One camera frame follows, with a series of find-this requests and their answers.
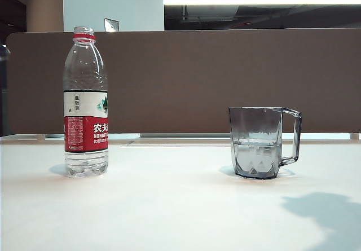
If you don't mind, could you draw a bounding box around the clear water bottle red label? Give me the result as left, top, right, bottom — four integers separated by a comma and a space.
63, 26, 109, 178

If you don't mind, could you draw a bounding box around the brown desk partition panel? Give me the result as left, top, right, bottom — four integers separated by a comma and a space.
5, 31, 361, 135

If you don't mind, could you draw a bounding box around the white ceiling light strip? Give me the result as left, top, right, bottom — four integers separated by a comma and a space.
163, 0, 361, 6

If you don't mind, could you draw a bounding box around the beige round column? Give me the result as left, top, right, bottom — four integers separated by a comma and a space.
26, 0, 64, 33

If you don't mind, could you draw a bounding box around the grey transparent cup with handle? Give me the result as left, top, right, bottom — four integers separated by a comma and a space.
228, 106, 303, 180

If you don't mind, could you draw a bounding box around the silver metal wall plate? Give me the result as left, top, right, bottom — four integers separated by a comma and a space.
104, 17, 119, 33

